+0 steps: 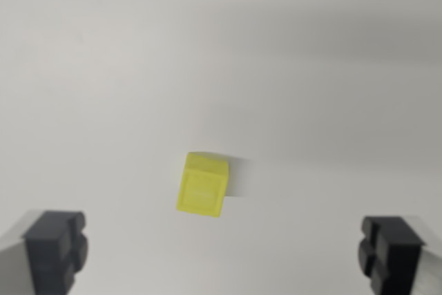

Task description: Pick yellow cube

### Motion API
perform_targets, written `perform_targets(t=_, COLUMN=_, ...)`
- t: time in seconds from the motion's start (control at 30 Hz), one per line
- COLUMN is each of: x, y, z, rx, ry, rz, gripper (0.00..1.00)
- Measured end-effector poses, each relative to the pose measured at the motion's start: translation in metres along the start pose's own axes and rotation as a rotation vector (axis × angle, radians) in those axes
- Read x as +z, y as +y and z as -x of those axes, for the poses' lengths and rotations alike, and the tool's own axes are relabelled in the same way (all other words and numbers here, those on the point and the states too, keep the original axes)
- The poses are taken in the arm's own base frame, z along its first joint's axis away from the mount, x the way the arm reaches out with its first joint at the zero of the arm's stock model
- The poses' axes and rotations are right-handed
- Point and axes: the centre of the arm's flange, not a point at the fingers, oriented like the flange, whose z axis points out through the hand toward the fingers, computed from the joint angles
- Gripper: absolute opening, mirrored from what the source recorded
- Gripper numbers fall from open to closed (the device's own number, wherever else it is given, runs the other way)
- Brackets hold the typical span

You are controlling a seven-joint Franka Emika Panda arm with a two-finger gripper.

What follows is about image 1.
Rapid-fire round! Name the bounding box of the black silver gripper right finger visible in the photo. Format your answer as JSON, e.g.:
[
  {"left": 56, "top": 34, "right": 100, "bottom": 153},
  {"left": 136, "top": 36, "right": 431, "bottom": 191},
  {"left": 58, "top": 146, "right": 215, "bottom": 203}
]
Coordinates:
[{"left": 356, "top": 215, "right": 442, "bottom": 295}]

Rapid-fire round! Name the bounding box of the yellow soft toy cube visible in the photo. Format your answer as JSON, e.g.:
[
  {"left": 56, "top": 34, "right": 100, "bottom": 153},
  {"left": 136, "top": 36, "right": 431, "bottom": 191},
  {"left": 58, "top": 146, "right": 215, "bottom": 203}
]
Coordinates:
[{"left": 175, "top": 151, "right": 230, "bottom": 220}]

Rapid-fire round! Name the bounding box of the black silver gripper left finger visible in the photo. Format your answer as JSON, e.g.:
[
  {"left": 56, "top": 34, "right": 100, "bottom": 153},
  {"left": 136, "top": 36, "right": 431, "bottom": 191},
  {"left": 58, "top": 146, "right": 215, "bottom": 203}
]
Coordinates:
[{"left": 0, "top": 209, "right": 90, "bottom": 295}]

